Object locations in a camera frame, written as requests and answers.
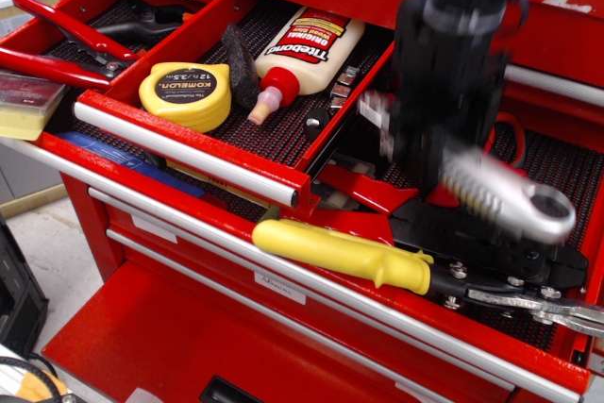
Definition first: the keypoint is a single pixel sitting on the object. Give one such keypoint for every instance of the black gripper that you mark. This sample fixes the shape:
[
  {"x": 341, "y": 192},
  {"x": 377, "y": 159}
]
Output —
[{"x": 446, "y": 80}]

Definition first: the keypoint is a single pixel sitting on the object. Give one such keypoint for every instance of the silver box cutter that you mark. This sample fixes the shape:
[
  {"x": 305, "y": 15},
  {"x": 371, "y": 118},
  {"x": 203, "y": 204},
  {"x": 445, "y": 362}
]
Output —
[{"x": 490, "y": 189}]

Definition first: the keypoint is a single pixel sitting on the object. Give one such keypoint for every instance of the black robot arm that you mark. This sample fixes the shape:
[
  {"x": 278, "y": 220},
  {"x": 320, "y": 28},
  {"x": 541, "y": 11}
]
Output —
[{"x": 471, "y": 17}]

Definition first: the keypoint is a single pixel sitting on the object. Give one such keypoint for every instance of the wide red open drawer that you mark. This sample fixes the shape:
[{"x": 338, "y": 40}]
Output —
[{"x": 180, "y": 314}]

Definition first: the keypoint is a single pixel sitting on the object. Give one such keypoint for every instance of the small red open drawer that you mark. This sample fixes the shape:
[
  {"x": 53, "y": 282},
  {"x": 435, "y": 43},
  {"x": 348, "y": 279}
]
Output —
[{"x": 274, "y": 161}]

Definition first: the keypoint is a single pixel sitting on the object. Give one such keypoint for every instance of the white drawer label Adhesives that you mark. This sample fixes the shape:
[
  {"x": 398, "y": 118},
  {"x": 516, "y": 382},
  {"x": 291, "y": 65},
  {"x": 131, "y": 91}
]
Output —
[{"x": 280, "y": 288}]

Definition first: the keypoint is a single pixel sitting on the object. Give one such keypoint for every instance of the black box on floor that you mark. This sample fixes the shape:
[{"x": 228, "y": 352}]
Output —
[{"x": 23, "y": 304}]

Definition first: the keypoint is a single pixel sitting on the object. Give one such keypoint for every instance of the clear blade dispenser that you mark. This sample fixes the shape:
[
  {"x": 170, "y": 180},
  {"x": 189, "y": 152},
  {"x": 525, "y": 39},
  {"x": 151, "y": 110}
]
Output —
[{"x": 338, "y": 174}]

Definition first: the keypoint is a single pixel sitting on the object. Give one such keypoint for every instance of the small silver metal clips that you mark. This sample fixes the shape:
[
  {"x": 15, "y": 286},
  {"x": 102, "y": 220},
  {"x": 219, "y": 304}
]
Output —
[{"x": 343, "y": 86}]

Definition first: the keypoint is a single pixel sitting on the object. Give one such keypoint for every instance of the black knob with screw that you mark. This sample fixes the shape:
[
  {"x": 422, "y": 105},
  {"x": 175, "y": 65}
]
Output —
[{"x": 315, "y": 122}]

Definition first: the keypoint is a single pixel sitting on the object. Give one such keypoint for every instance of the Titebond wood glue bottle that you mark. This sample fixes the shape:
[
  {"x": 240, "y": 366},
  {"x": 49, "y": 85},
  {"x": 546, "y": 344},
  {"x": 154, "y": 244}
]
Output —
[{"x": 302, "y": 58}]

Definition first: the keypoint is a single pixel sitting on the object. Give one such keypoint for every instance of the red metal tool chest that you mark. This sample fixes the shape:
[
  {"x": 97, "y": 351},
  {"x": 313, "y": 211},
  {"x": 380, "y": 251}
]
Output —
[{"x": 556, "y": 48}]

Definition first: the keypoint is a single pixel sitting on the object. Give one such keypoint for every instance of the black foam brush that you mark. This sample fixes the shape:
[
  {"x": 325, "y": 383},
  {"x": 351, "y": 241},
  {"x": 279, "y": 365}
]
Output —
[{"x": 244, "y": 79}]

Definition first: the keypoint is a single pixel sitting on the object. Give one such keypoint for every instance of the yellow tape measure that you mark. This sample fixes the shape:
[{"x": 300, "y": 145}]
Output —
[{"x": 193, "y": 95}]

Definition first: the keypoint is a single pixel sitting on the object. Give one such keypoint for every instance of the yellow flat package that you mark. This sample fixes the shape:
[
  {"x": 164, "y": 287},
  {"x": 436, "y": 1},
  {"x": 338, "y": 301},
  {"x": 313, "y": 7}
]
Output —
[{"x": 219, "y": 184}]

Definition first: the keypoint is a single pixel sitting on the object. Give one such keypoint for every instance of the black plastic clamp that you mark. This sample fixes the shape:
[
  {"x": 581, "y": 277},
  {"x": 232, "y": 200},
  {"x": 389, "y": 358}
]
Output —
[{"x": 150, "y": 25}]

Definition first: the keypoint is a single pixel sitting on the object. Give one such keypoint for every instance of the blue flat package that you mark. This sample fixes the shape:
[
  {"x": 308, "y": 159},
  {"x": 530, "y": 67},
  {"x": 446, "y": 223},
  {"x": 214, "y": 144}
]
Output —
[{"x": 129, "y": 161}]

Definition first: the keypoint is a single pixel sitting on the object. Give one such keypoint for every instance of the yellow block clear case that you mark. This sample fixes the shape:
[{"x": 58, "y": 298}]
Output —
[{"x": 27, "y": 104}]

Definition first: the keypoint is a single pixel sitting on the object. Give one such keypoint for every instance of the red handled pliers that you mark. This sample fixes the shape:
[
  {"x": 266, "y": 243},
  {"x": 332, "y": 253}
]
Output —
[{"x": 441, "y": 197}]

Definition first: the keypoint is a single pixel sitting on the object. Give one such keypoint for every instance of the red handled crimping tool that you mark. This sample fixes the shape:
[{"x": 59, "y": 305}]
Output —
[{"x": 397, "y": 216}]

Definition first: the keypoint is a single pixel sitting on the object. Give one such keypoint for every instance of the red handled scissors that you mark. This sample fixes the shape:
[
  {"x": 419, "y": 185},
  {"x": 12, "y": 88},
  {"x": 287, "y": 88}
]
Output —
[{"x": 507, "y": 141}]

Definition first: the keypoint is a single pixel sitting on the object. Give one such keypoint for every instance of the yellow handled tin snips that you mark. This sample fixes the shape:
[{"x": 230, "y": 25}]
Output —
[{"x": 417, "y": 272}]

